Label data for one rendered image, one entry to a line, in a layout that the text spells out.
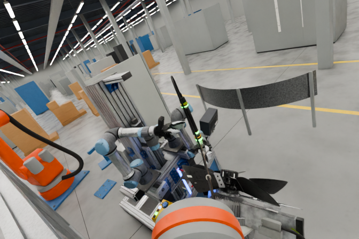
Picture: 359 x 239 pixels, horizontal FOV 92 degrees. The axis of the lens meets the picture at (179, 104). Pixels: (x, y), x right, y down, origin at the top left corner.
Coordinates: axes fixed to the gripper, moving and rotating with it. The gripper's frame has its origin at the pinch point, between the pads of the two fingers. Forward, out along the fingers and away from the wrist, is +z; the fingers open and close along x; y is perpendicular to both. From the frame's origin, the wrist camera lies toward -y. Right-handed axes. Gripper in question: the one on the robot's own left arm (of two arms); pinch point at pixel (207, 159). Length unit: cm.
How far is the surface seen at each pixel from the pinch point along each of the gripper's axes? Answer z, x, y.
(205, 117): -53, -5, 14
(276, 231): 60, -6, 19
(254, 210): 46.0, -2.7, 15.0
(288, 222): 57, -7, 27
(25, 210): 80, -80, -55
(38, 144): -507, 322, -523
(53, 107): -693, 257, -530
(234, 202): 39.4, -2.2, 5.9
